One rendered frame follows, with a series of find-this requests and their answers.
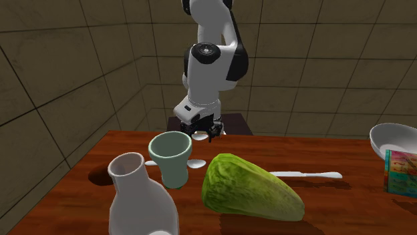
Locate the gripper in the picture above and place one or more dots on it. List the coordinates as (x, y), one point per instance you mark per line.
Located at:
(208, 122)

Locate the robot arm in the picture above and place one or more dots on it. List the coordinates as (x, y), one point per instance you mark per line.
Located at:
(203, 78)

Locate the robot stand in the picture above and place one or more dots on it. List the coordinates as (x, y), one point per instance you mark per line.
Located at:
(237, 125)

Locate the pale green cup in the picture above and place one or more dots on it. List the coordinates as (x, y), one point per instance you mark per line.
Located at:
(172, 162)

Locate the green lettuce head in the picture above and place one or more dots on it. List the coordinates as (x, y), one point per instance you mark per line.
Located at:
(247, 190)

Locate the white vase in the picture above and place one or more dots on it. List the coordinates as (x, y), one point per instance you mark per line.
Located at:
(140, 201)

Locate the white knife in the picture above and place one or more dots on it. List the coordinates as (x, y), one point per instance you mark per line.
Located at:
(306, 174)

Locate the white bowl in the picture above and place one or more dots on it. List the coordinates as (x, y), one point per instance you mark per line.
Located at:
(392, 138)

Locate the colourful patterned box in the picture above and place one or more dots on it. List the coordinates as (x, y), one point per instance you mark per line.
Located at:
(402, 174)

